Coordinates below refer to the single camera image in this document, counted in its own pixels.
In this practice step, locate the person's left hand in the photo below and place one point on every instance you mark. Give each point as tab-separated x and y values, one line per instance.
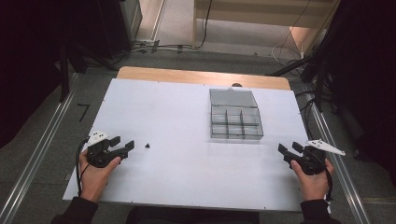
93	182

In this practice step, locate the light wooden furniture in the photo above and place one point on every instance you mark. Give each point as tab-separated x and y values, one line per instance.
264	14

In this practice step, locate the dark round knob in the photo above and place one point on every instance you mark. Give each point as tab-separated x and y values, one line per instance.
236	84

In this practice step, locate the person's right hand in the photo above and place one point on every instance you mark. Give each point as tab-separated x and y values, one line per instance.
314	186

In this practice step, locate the clear plastic compartment box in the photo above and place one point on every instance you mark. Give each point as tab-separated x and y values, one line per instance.
235	119

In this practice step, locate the metal floor rail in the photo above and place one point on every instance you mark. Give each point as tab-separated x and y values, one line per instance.
342	168
34	161

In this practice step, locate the black cabinet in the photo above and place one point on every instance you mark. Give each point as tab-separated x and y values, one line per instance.
120	25

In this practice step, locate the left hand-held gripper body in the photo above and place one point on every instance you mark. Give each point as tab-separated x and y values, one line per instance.
98	154

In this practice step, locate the black angled floor tape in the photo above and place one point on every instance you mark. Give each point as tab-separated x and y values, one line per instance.
84	111

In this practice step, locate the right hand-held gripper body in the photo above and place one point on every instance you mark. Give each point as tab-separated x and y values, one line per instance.
311	161

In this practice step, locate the black metal stand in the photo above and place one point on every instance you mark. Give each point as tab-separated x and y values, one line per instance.
306	62
64	74

